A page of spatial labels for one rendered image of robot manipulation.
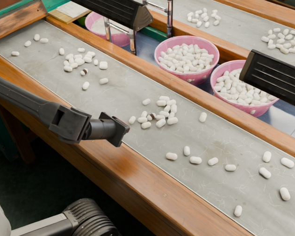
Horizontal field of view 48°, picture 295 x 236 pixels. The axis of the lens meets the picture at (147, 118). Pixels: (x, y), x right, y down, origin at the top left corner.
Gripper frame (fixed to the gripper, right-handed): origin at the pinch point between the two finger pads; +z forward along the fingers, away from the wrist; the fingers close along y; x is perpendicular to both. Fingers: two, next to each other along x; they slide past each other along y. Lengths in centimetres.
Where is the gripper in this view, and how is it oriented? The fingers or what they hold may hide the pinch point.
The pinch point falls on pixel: (127, 129)
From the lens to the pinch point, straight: 104.1
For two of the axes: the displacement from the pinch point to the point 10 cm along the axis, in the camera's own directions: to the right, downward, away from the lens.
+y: -7.3, -4.7, 4.9
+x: -4.1, 8.8, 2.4
